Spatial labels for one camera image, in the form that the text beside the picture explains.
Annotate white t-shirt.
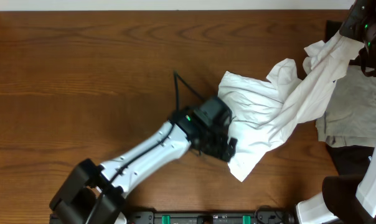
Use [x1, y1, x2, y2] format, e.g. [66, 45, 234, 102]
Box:
[218, 33, 364, 182]

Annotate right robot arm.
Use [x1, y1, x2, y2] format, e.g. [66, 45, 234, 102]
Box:
[295, 0, 376, 224]

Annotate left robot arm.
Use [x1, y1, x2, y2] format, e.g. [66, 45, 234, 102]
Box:
[49, 106, 233, 223]

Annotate black garment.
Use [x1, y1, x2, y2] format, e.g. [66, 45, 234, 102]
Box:
[324, 20, 342, 42]

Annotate grey garment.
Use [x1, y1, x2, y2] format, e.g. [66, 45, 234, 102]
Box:
[316, 65, 376, 147]

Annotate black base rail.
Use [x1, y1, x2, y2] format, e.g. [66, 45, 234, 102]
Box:
[116, 207, 296, 224]

